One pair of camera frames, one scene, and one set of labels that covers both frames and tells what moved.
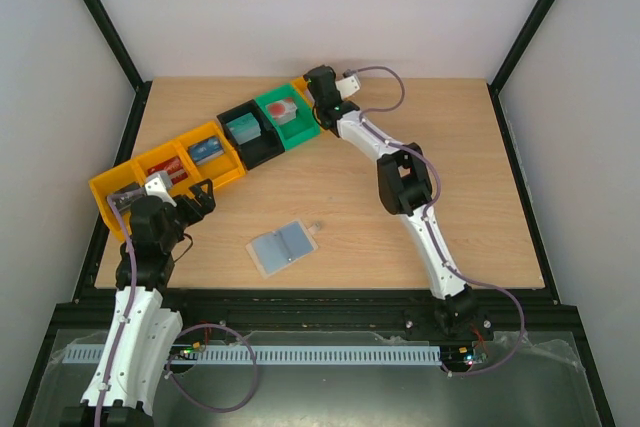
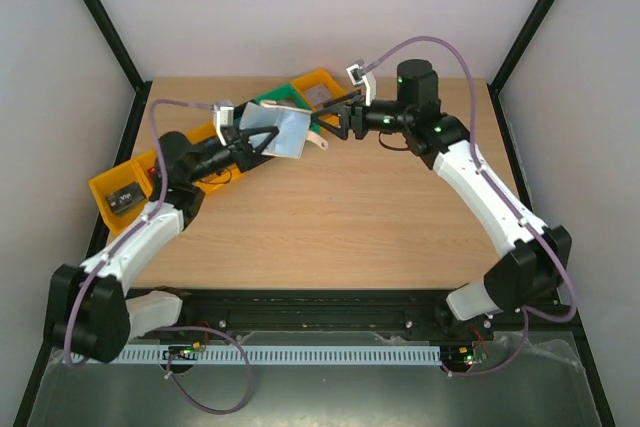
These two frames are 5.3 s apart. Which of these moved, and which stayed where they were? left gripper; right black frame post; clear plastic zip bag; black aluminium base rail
Moved: clear plastic zip bag; left gripper
Stayed: right black frame post; black aluminium base rail
